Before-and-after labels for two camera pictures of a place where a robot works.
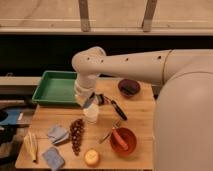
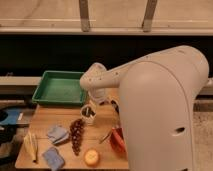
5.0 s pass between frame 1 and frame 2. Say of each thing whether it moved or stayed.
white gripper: moved
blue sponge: stayed
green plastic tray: stayed
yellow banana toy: stayed
